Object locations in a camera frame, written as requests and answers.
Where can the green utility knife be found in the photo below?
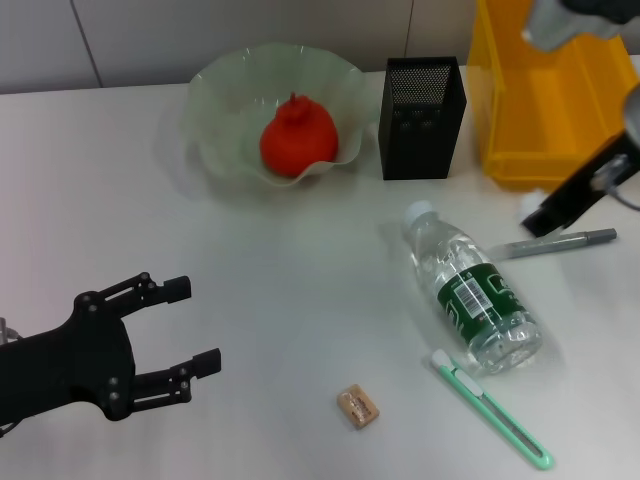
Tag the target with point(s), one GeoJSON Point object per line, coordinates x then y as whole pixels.
{"type": "Point", "coordinates": [492, 405]}

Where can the yellow plastic bin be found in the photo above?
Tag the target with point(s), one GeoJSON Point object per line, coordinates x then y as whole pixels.
{"type": "Point", "coordinates": [545, 125]}

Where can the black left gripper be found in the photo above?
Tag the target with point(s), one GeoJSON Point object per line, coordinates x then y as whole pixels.
{"type": "Point", "coordinates": [60, 365]}

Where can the orange fruit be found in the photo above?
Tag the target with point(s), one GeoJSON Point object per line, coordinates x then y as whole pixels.
{"type": "Point", "coordinates": [300, 140]}

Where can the green glass fruit bowl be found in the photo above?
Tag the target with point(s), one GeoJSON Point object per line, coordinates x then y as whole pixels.
{"type": "Point", "coordinates": [225, 110]}

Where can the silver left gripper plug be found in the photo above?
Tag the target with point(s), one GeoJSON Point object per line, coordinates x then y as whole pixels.
{"type": "Point", "coordinates": [7, 332]}

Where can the black mesh pen holder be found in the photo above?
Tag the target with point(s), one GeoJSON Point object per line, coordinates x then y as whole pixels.
{"type": "Point", "coordinates": [420, 150]}

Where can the clear water bottle green label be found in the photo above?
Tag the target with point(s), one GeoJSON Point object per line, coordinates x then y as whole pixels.
{"type": "Point", "coordinates": [440, 255]}

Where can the grey marker pen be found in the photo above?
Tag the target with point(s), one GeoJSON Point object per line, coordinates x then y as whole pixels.
{"type": "Point", "coordinates": [550, 245]}

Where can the tan eraser block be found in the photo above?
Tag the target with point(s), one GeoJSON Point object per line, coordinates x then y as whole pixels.
{"type": "Point", "coordinates": [357, 406]}

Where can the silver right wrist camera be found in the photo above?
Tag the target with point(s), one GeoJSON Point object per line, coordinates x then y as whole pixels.
{"type": "Point", "coordinates": [550, 25]}

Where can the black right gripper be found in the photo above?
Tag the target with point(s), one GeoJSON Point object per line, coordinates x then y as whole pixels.
{"type": "Point", "coordinates": [600, 175]}

